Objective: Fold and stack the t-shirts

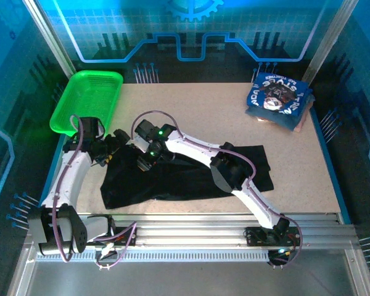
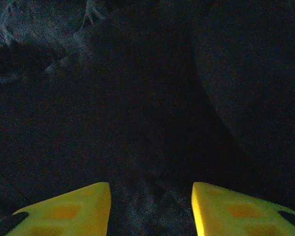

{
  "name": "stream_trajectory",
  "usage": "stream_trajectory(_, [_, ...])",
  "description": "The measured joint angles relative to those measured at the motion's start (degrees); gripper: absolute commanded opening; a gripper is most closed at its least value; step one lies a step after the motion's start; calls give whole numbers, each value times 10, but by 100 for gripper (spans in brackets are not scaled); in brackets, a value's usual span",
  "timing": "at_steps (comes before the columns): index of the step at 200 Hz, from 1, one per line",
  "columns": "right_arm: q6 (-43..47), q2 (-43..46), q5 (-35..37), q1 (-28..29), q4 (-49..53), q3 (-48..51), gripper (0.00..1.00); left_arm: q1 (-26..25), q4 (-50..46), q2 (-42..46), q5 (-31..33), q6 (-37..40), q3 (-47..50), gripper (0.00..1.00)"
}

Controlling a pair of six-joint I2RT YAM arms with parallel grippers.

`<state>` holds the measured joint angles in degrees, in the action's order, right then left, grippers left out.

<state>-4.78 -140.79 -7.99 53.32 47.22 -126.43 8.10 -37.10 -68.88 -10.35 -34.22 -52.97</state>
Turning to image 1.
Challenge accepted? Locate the green plastic basket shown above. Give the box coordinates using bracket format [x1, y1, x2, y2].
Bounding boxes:
[49, 70, 124, 136]

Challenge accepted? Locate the wire bundle with white connector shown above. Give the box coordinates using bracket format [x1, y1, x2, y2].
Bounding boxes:
[95, 243, 118, 266]

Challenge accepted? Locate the aluminium table frame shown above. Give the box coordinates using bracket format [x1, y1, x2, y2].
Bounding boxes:
[6, 212, 370, 296]

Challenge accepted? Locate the aluminium corner post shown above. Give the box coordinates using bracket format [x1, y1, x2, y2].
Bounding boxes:
[301, 0, 360, 81]
[22, 0, 78, 78]

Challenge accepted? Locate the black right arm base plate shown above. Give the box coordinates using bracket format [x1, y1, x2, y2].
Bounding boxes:
[245, 226, 303, 247]

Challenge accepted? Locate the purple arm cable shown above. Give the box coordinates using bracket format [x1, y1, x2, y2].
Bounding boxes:
[131, 110, 303, 269]
[51, 113, 139, 269]

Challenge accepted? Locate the controller board with LEDs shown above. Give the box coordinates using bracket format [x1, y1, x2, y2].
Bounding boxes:
[266, 246, 300, 269]

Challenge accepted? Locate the blue table edge strip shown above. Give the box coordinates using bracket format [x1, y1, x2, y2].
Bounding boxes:
[33, 132, 67, 224]
[310, 107, 352, 224]

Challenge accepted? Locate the slotted grey cable duct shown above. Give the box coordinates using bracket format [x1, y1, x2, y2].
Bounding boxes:
[35, 249, 274, 263]

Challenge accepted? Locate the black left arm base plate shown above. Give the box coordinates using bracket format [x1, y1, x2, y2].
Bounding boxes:
[81, 226, 137, 247]

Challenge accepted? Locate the pink folded t-shirt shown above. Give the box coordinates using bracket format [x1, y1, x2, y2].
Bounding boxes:
[257, 94, 316, 133]

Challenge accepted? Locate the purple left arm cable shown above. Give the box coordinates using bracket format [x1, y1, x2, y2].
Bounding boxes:
[51, 113, 139, 269]

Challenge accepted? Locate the black t-shirt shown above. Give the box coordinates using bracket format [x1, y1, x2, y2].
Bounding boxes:
[99, 143, 274, 210]

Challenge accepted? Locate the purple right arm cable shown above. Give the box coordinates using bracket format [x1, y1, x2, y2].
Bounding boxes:
[131, 110, 303, 269]

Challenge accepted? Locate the blue printed folded t-shirt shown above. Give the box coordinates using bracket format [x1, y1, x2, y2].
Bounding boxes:
[245, 72, 313, 117]

